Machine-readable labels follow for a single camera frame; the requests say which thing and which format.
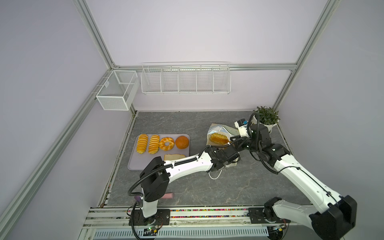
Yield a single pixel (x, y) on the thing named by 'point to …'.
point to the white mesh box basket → (118, 91)
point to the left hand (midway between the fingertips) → (214, 157)
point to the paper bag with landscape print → (224, 130)
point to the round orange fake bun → (182, 142)
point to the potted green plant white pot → (267, 116)
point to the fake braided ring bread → (162, 145)
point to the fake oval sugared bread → (219, 138)
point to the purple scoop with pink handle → (165, 196)
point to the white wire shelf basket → (186, 78)
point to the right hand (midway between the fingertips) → (231, 139)
